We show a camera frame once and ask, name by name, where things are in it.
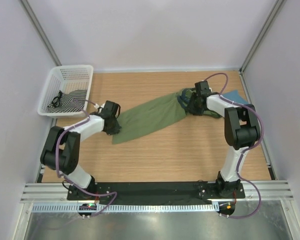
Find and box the right aluminium frame post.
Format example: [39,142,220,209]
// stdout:
[239,0,287,73]

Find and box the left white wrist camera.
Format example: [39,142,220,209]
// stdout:
[93,103,105,110]

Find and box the white plastic laundry basket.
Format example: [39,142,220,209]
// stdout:
[37,64,94,119]

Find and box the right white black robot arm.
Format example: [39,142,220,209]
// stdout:
[178,80,262,198]

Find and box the left aluminium frame post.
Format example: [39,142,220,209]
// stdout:
[19,0,62,67]

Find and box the green tank top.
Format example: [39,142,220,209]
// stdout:
[112,88,222,145]

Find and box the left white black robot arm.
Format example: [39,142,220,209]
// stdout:
[40,100,121,200]

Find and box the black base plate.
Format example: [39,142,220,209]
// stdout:
[66,181,246,205]

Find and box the black white striped tank top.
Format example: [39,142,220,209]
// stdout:
[47,89,87,113]

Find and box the white slotted cable duct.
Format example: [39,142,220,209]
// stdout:
[32,202,219,213]

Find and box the aluminium front rail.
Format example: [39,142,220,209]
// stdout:
[20,180,294,203]

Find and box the aluminium frame post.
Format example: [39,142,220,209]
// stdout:
[239,0,287,73]
[19,0,62,67]

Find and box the blue tank top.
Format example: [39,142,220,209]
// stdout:
[222,90,249,105]

